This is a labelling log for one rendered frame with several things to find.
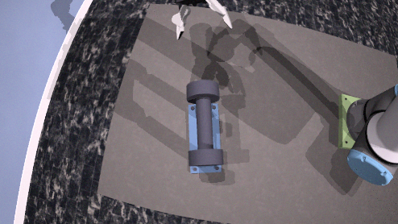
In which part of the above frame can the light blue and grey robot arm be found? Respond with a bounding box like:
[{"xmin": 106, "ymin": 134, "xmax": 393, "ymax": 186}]
[{"xmin": 346, "ymin": 84, "xmax": 398, "ymax": 185}]

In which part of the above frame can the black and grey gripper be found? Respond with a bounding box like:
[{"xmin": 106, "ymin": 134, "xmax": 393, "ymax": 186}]
[{"xmin": 172, "ymin": 0, "xmax": 233, "ymax": 39}]

